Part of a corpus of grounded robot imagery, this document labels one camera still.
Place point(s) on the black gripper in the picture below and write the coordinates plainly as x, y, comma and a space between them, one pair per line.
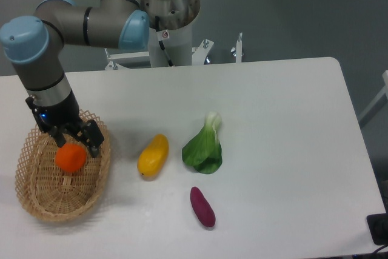
63, 117

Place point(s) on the orange fruit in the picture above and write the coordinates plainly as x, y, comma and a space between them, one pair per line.
70, 157

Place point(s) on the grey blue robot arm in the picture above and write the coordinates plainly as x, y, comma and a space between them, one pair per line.
33, 43

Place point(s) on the woven wicker basket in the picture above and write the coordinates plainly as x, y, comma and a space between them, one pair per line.
50, 194

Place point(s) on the yellow mango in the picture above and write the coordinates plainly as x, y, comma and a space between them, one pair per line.
153, 157

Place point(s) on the green bok choy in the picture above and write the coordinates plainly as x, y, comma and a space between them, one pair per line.
204, 152

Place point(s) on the purple sweet potato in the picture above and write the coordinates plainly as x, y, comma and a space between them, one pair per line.
202, 208

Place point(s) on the black device at edge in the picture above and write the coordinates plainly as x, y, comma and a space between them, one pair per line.
377, 224

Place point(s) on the white metal base frame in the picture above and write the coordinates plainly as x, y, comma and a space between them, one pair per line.
200, 56

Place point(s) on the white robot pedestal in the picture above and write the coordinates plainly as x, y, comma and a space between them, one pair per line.
170, 33

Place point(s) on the white frame at right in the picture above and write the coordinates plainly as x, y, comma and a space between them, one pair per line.
376, 104

